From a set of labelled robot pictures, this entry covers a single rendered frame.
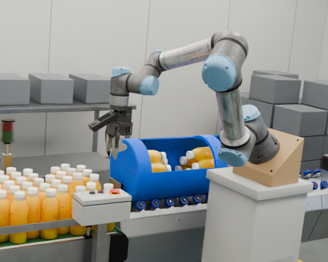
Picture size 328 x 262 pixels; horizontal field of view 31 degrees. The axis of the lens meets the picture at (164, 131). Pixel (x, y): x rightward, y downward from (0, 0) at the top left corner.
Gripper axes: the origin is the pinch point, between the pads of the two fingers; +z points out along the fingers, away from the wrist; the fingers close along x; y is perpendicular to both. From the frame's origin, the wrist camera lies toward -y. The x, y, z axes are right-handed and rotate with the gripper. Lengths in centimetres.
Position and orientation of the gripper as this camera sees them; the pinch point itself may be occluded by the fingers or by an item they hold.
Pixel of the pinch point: (110, 154)
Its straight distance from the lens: 235.2
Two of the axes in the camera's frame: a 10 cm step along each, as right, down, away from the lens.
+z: -0.8, 9.8, 2.1
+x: -5.1, -2.2, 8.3
